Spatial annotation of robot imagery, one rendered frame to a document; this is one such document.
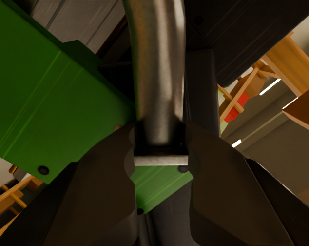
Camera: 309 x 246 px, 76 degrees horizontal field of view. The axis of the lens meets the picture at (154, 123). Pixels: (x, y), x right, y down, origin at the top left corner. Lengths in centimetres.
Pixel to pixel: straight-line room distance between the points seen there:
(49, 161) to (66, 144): 3
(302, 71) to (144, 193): 87
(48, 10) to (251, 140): 746
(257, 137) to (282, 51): 682
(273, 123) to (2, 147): 759
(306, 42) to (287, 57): 882
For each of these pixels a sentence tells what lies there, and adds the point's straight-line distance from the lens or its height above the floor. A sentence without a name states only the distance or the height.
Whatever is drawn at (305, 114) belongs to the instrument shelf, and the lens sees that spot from 66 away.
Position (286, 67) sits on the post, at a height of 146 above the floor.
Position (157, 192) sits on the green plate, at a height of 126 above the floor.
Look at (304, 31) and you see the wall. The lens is 977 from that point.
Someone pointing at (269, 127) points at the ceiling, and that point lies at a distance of 766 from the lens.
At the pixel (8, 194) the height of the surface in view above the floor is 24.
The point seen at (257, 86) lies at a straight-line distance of 418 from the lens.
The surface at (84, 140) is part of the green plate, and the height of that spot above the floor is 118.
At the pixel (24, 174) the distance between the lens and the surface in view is 41.
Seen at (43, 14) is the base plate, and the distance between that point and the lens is 53.
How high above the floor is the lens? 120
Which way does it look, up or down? 4 degrees up
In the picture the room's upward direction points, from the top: 135 degrees clockwise
